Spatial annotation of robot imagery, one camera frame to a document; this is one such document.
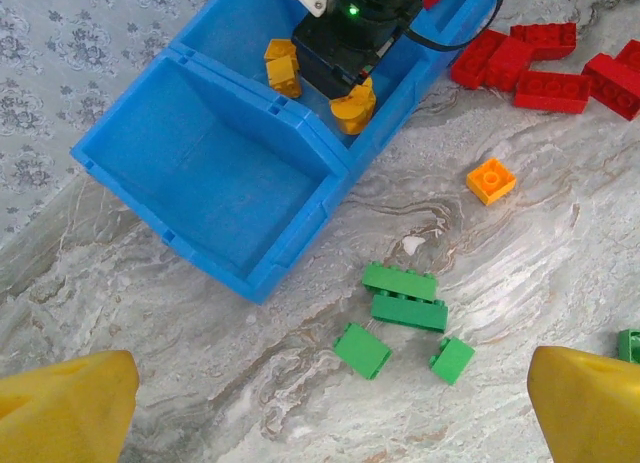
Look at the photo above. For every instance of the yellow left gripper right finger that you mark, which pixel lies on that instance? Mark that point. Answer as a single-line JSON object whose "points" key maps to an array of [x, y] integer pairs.
{"points": [[595, 413]]}

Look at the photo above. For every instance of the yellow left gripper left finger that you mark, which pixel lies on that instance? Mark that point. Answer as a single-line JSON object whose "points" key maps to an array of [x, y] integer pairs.
{"points": [[60, 413]]}

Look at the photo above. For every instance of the orange lego brick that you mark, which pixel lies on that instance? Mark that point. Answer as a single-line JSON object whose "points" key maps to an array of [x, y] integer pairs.
{"points": [[284, 78], [280, 50], [490, 183]]}

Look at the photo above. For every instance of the orange round lego spool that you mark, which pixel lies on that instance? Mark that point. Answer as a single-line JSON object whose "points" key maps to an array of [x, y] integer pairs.
{"points": [[350, 113]]}

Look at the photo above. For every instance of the small green lego brick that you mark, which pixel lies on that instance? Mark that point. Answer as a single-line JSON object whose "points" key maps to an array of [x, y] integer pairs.
{"points": [[631, 347], [452, 363], [362, 353]]}

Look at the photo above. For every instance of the long green lego brick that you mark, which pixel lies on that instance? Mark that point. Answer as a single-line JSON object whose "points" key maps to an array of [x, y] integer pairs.
{"points": [[410, 315], [400, 283]]}

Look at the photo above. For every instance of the blue plastic bin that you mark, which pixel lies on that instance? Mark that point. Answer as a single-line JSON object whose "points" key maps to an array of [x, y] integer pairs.
{"points": [[460, 13], [210, 173], [235, 28]]}

